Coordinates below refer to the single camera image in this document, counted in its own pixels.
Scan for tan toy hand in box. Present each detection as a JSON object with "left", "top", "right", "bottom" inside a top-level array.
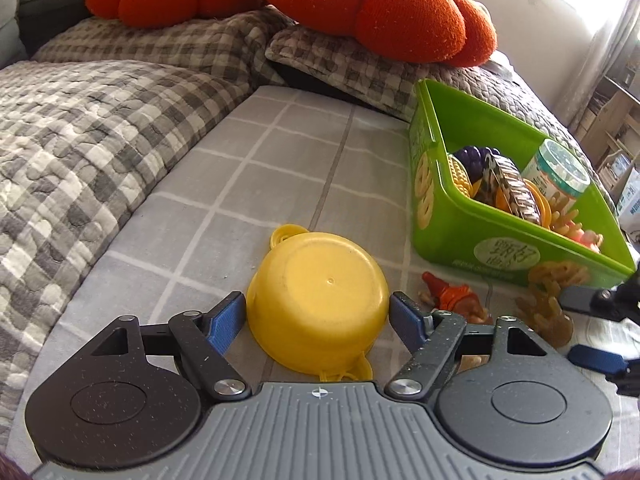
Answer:
[{"left": 549, "top": 192, "right": 584, "bottom": 240}]

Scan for red hat gnome figurine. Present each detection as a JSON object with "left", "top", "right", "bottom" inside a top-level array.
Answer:
[{"left": 419, "top": 271, "right": 492, "bottom": 325}]

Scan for yellow plastic toy bowl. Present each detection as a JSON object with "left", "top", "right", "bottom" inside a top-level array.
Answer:
[{"left": 246, "top": 224, "right": 390, "bottom": 382}]

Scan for pink toy figure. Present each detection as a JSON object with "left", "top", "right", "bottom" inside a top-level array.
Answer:
[{"left": 568, "top": 228, "right": 604, "bottom": 254}]

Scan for orange toy ring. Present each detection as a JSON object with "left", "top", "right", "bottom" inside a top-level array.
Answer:
[{"left": 522, "top": 178, "right": 554, "bottom": 229}]

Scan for purple toy grapes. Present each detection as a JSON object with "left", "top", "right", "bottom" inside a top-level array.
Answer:
[{"left": 454, "top": 145, "right": 501, "bottom": 184}]

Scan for grey sofa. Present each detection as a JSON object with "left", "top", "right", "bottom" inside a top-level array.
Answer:
[{"left": 1, "top": 0, "right": 89, "bottom": 67}]

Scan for orange pumpkin cushion right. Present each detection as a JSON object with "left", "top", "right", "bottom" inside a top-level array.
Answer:
[{"left": 267, "top": 0, "right": 498, "bottom": 67}]

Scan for wooden desk shelf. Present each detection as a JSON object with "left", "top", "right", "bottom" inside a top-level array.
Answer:
[{"left": 576, "top": 76, "right": 639, "bottom": 203}]

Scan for light grey curtain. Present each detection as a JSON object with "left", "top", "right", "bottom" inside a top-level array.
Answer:
[{"left": 556, "top": 0, "right": 639, "bottom": 132}]

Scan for striped toy snack pack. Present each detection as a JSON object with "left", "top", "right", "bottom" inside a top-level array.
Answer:
[{"left": 485, "top": 153, "right": 541, "bottom": 226}]

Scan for grey checked quilted blanket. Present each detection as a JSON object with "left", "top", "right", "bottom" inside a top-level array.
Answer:
[{"left": 1, "top": 6, "right": 290, "bottom": 436}]

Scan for clear lidded plastic cup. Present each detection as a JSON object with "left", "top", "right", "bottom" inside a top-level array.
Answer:
[{"left": 521, "top": 139, "right": 591, "bottom": 210}]

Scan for green plastic storage box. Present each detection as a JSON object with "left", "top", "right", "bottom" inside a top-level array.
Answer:
[{"left": 408, "top": 79, "right": 636, "bottom": 287}]

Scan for grey grid bed sheet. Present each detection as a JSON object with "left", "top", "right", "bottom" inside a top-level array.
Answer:
[{"left": 6, "top": 84, "right": 640, "bottom": 476}]

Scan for grey checked pillow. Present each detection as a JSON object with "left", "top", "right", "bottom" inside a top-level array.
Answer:
[{"left": 266, "top": 25, "right": 614, "bottom": 207}]

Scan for tan toy hand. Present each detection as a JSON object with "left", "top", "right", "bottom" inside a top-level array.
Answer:
[
  {"left": 549, "top": 192, "right": 584, "bottom": 240},
  {"left": 515, "top": 292, "right": 574, "bottom": 349}
]

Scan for yellow toy corn cob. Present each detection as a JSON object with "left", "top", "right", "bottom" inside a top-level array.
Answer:
[{"left": 448, "top": 154, "right": 472, "bottom": 198}]

